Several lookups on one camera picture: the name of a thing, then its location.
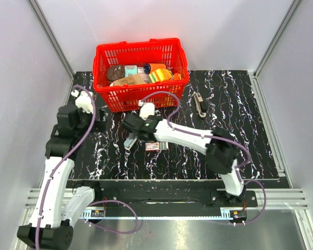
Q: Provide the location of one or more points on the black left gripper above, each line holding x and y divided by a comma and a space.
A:
100, 125

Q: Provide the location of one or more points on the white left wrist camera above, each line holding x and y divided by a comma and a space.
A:
83, 100

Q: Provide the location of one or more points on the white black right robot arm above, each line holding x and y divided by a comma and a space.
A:
220, 152

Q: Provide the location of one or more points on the red plastic shopping basket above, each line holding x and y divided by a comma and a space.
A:
156, 51

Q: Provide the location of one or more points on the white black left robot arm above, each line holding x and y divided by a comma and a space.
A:
52, 224

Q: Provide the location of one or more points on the red white staple box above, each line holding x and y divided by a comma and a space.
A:
156, 146

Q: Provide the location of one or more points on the teal card box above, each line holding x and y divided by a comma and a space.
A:
130, 70

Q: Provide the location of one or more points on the yellow green striped box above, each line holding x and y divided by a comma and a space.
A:
160, 75

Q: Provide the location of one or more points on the brown round cookie pack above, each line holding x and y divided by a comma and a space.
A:
115, 72

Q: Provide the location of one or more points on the aluminium ruler rail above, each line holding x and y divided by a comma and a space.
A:
159, 211

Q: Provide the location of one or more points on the orange blue cylinder can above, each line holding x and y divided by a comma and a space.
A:
150, 67

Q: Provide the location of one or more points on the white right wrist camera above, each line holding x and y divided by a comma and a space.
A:
146, 109

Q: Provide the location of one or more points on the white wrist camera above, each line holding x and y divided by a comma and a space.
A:
146, 109
83, 100

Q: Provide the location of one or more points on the orange snack packet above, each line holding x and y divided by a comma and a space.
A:
176, 77

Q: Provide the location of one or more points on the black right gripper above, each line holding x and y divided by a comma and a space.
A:
141, 117

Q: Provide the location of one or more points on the white silver staple remover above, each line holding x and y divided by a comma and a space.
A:
129, 142

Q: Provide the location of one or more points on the brown cardboard box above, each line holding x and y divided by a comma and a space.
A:
134, 79

